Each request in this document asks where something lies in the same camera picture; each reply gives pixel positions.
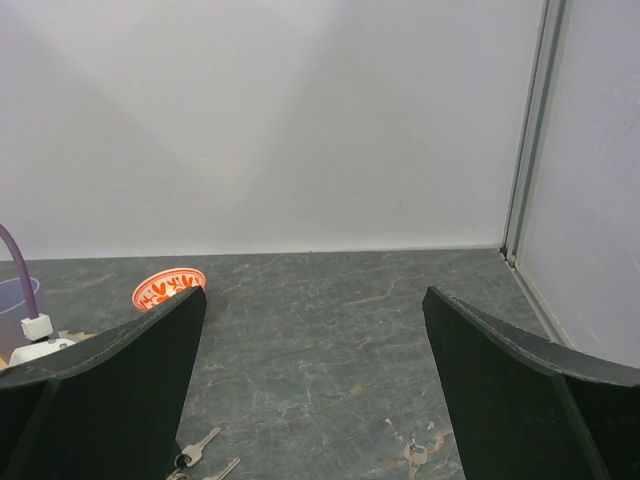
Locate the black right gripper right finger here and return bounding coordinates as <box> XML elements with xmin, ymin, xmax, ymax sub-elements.
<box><xmin>422</xmin><ymin>286</ymin><xmax>639</xmax><ymax>479</ymax></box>

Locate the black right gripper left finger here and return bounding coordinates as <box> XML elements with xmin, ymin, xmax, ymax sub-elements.
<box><xmin>1</xmin><ymin>287</ymin><xmax>207</xmax><ymax>479</ymax></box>

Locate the small silver key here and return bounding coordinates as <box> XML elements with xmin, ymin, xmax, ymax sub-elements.
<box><xmin>403</xmin><ymin>441</ymin><xmax>429</xmax><ymax>480</ymax></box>

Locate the red white patterned bowl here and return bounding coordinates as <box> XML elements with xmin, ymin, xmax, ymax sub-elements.
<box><xmin>131</xmin><ymin>267</ymin><xmax>207</xmax><ymax>312</ymax></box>

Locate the purple plastic cup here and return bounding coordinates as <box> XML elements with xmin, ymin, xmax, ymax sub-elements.
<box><xmin>0</xmin><ymin>278</ymin><xmax>31</xmax><ymax>363</ymax></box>

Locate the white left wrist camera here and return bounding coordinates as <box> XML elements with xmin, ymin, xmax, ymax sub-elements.
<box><xmin>9</xmin><ymin>314</ymin><xmax>77</xmax><ymax>367</ymax></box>

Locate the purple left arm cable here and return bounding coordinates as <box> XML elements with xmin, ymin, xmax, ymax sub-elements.
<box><xmin>0</xmin><ymin>223</ymin><xmax>41</xmax><ymax>321</ymax></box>

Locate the aluminium corner post right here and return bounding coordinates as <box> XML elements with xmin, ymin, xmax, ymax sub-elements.
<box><xmin>500</xmin><ymin>1</ymin><xmax>573</xmax><ymax>347</ymax></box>

